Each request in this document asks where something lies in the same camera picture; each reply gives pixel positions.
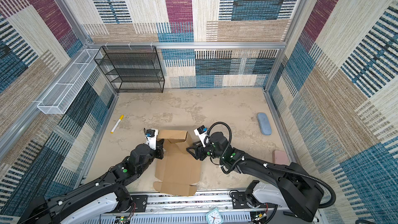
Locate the blue-grey glasses case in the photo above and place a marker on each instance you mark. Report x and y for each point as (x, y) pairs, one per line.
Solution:
(264, 124)

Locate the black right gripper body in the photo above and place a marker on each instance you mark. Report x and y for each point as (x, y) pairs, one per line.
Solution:
(208, 151)

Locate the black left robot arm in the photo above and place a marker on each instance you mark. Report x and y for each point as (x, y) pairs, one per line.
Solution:
(105, 194)

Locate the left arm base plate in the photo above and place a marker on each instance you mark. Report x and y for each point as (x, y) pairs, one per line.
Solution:
(138, 204)

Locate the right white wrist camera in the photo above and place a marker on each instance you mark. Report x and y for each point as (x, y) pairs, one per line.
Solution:
(201, 132)

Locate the pink flat case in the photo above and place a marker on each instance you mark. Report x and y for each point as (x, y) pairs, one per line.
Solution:
(280, 157)

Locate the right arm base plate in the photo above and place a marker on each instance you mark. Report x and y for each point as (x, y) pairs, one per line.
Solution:
(241, 200)

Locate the black wire shelf rack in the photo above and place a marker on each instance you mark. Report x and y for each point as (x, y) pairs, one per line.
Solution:
(131, 69)

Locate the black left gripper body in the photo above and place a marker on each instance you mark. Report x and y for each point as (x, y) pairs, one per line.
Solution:
(158, 153)

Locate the yellow-capped white marker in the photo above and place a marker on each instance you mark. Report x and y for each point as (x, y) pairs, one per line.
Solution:
(116, 124)

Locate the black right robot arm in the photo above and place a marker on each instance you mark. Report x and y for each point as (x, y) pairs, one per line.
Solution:
(301, 192)

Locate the brown cardboard box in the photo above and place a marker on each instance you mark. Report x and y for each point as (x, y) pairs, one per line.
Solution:
(178, 172)

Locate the small teal alarm clock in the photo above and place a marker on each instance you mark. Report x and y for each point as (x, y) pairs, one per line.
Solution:
(214, 217)

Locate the white wire mesh basket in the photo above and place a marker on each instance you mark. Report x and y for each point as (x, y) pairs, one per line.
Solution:
(60, 97)

